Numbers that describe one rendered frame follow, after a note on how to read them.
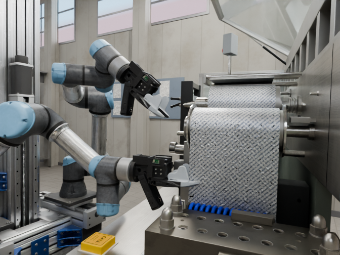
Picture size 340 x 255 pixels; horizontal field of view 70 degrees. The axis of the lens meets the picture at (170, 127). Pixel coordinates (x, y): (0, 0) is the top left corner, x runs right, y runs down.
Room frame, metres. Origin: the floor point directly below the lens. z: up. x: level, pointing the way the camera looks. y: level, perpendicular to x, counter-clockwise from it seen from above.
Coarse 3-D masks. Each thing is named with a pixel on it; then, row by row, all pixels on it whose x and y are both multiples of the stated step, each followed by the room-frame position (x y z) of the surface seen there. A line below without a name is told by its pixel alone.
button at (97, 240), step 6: (96, 234) 0.71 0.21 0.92; (102, 234) 0.71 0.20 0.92; (84, 240) 0.68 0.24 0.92; (90, 240) 0.68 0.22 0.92; (96, 240) 0.68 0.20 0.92; (102, 240) 0.68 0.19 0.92; (108, 240) 0.68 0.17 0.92; (114, 240) 0.70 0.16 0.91; (84, 246) 0.66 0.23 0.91; (90, 246) 0.65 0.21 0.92; (96, 246) 0.65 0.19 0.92; (102, 246) 0.65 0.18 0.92; (108, 246) 0.67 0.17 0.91; (96, 252) 0.65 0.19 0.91; (102, 252) 0.65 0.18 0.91
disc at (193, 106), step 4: (192, 104) 0.74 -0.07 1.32; (192, 108) 0.73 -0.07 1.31; (188, 112) 0.70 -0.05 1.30; (188, 116) 0.69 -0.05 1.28; (188, 120) 0.69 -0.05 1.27; (188, 124) 0.69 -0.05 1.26; (188, 128) 0.69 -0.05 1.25; (188, 132) 0.69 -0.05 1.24; (188, 136) 0.69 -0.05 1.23; (188, 140) 0.70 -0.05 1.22; (188, 144) 0.70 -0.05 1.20
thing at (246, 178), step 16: (192, 144) 0.69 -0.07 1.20; (192, 160) 0.69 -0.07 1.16; (208, 160) 0.68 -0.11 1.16; (224, 160) 0.66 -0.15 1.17; (240, 160) 0.65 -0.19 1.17; (256, 160) 0.63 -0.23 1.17; (272, 160) 0.62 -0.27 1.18; (192, 176) 0.69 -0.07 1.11; (208, 176) 0.68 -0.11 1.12; (224, 176) 0.66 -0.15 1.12; (240, 176) 0.65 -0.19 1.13; (256, 176) 0.63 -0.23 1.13; (272, 176) 0.62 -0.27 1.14; (192, 192) 0.69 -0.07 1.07; (208, 192) 0.67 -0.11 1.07; (224, 192) 0.66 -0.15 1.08; (240, 192) 0.64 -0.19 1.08; (256, 192) 0.63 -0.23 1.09; (272, 192) 0.62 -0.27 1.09; (224, 208) 0.66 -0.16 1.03; (240, 208) 0.64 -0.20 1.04; (256, 208) 0.63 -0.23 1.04; (272, 208) 0.62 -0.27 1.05
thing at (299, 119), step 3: (291, 117) 0.64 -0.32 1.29; (294, 117) 0.64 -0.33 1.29; (297, 117) 0.63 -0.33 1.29; (300, 117) 0.63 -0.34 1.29; (303, 117) 0.63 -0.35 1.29; (306, 117) 0.63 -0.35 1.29; (309, 117) 0.62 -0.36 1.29; (291, 120) 0.64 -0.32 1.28; (294, 120) 0.64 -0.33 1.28; (297, 120) 0.63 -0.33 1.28; (300, 120) 0.63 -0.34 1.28; (303, 120) 0.63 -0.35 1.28; (306, 120) 0.63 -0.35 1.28; (309, 120) 0.62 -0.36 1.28; (312, 120) 0.62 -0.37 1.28; (315, 120) 0.62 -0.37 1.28
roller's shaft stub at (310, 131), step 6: (288, 126) 0.65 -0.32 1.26; (294, 126) 0.65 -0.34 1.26; (300, 126) 0.65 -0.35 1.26; (306, 126) 0.64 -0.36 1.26; (312, 126) 0.63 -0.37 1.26; (288, 132) 0.65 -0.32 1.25; (294, 132) 0.64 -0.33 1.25; (300, 132) 0.64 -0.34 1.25; (306, 132) 0.63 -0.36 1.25; (312, 132) 0.62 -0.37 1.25; (312, 138) 0.63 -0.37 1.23
